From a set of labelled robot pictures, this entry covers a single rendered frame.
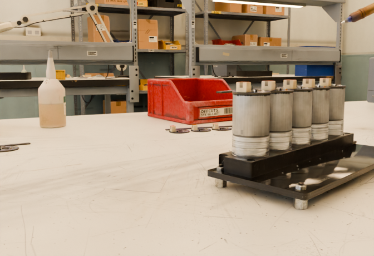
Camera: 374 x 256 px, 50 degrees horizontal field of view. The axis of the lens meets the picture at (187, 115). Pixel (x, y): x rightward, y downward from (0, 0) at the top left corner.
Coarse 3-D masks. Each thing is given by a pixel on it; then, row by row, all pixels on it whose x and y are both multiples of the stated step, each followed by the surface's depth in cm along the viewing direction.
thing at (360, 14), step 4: (372, 4) 33; (360, 8) 33; (364, 8) 33; (368, 8) 33; (372, 8) 33; (356, 12) 33; (360, 12) 33; (364, 12) 33; (368, 12) 33; (372, 12) 33; (352, 16) 33; (356, 16) 33; (360, 16) 33; (364, 16) 33; (352, 20) 33; (356, 20) 33
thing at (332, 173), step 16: (320, 160) 29; (336, 160) 29; (352, 160) 29; (368, 160) 29; (224, 176) 25; (240, 176) 25; (272, 176) 25; (288, 176) 25; (304, 176) 25; (320, 176) 25; (336, 176) 25; (352, 176) 26; (272, 192) 23; (288, 192) 22; (304, 192) 22; (320, 192) 23; (304, 208) 22
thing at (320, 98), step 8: (312, 96) 31; (320, 96) 31; (328, 96) 32; (312, 104) 31; (320, 104) 31; (328, 104) 32; (312, 112) 31; (320, 112) 31; (328, 112) 32; (312, 120) 31; (320, 120) 31; (328, 120) 32; (312, 128) 31; (320, 128) 31; (312, 136) 32; (320, 136) 32
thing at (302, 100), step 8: (296, 96) 29; (304, 96) 29; (296, 104) 29; (304, 104) 29; (296, 112) 29; (304, 112) 29; (296, 120) 29; (304, 120) 29; (296, 128) 29; (304, 128) 30; (296, 136) 30; (304, 136) 30; (296, 144) 30; (304, 144) 30
